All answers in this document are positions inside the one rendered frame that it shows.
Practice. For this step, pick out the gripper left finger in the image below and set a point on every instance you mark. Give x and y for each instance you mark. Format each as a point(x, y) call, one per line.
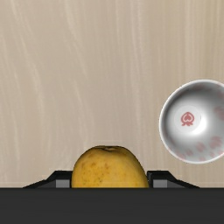
point(59, 178)

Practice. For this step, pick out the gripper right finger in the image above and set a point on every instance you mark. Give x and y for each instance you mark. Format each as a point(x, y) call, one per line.
point(160, 178)

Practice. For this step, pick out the white bowl with red pattern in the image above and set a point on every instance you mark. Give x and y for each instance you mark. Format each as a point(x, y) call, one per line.
point(195, 122)

